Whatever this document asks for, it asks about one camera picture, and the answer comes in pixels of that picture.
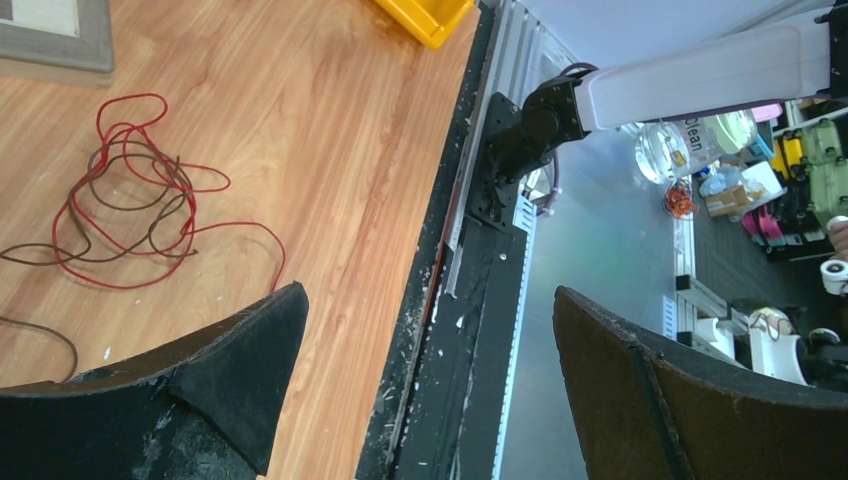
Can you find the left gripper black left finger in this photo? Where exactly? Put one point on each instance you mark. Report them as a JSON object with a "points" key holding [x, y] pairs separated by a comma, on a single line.
{"points": [[204, 406]]}

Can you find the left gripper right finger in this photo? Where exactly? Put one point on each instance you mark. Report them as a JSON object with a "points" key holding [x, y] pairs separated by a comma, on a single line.
{"points": [[647, 407]]}

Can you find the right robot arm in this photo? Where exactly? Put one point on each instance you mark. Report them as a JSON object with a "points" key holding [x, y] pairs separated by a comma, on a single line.
{"points": [[801, 56]]}

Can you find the clear plastic bottle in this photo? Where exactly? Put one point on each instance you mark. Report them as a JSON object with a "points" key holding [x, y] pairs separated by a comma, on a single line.
{"points": [[668, 151]]}

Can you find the green suitcase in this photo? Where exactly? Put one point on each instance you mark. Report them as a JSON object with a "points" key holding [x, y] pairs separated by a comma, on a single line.
{"points": [[825, 162]]}

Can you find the checkered chessboard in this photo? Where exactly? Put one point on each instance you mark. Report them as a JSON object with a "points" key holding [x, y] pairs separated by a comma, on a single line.
{"points": [[72, 34]]}

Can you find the yellow bin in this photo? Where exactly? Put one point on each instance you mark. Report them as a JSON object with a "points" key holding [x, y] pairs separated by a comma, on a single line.
{"points": [[430, 22]]}

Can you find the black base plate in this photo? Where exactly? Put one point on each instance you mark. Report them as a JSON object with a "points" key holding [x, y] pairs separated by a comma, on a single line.
{"points": [[440, 408]]}

